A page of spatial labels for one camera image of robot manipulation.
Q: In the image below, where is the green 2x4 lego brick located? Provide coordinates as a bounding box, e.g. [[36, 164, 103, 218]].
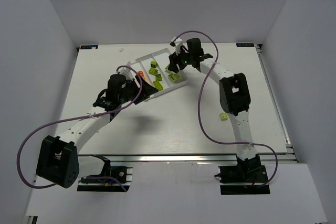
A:
[[153, 80, 164, 91]]

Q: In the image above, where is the green 2x2 lego upturned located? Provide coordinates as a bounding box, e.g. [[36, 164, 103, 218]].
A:
[[155, 74, 162, 81]]

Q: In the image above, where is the yellow round butterfly lego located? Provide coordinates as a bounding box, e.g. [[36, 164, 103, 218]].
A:
[[138, 70, 145, 79]]

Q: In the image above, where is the green 2x4 lego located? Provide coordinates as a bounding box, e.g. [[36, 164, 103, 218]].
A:
[[168, 72, 178, 83]]

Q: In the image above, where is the green 2x2 lego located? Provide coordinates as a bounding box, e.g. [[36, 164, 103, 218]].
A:
[[219, 112, 228, 121], [174, 73, 181, 80], [150, 61, 158, 68]]

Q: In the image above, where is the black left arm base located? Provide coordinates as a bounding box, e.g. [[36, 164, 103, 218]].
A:
[[77, 155, 133, 193]]

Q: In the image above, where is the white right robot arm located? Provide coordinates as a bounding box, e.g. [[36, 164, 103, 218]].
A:
[[168, 37, 260, 164]]

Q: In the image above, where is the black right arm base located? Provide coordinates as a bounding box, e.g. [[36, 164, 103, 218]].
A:
[[214, 154, 270, 195]]

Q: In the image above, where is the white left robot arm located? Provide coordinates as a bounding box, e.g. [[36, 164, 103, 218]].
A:
[[36, 74, 158, 188]]

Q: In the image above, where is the white three-compartment tray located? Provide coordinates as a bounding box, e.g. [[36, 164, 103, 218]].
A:
[[128, 48, 188, 101]]

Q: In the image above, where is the blue label right corner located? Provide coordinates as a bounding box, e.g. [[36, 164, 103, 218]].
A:
[[236, 42, 255, 47]]

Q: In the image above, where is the blue label corner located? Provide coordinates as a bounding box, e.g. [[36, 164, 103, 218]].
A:
[[236, 42, 255, 47], [80, 45, 98, 50]]

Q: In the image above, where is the blue label left corner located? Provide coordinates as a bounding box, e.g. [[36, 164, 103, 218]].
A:
[[80, 45, 98, 50]]

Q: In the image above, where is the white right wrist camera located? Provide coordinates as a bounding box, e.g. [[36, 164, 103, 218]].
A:
[[170, 37, 183, 55]]

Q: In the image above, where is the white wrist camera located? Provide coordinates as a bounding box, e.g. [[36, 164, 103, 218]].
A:
[[170, 37, 183, 55], [117, 67, 134, 81]]

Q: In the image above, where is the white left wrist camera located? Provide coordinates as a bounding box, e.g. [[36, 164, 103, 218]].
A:
[[117, 67, 134, 81]]

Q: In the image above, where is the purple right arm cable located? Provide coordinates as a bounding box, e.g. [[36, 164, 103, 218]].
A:
[[170, 30, 279, 188]]

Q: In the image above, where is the aluminium table frame rail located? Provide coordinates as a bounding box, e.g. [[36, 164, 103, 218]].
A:
[[78, 153, 297, 164]]

